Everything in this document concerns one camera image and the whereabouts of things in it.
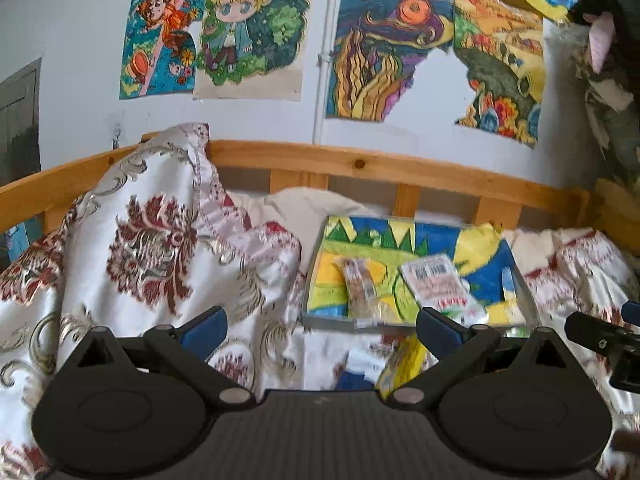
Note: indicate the yellow snack packet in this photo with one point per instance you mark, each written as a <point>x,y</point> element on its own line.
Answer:
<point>402,365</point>

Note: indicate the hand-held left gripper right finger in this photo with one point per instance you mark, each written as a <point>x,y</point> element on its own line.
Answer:
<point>435,328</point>

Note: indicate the clear packet of brown snack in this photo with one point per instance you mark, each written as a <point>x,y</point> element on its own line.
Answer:
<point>360,285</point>

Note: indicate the swirly colourful wall poster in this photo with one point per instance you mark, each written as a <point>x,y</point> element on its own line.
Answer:
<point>380,50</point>

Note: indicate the yellow and green wall poster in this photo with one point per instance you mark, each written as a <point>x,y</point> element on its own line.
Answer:
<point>500,60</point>

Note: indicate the person's right forearm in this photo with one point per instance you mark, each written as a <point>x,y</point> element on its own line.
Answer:
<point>627,442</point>

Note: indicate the white wall pipe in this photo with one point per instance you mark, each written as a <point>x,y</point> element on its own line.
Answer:
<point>325,55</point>

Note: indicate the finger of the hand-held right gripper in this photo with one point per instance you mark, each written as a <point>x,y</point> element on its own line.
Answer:
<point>595,332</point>
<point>632,309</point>

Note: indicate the grey tray with colourful drawing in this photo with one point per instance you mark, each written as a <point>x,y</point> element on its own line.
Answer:
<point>450,240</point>

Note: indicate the orange-haired cartoon girl poster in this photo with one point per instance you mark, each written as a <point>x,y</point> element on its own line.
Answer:
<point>160,35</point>

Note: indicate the dark blue snack packet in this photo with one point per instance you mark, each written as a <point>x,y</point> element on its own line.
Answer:
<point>357,377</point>

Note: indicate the blue printed paper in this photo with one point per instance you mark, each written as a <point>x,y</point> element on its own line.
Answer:
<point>12,242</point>

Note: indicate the camouflage cloth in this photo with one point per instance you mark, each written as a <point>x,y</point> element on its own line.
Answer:
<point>612,110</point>

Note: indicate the white and pink snack packet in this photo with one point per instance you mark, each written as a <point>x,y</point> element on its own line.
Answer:
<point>435,282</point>

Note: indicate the blond cartoon boy poster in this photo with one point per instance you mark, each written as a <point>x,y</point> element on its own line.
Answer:
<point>250,30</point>

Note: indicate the floral printed blanket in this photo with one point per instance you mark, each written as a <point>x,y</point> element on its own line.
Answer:
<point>150,240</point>

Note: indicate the dark framed picture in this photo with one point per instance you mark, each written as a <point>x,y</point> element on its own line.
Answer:
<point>20,120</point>

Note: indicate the white pillow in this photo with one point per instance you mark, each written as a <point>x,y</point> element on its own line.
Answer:
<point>300,210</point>

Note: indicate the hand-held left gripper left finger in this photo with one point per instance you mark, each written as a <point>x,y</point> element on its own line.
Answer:
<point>206,331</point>

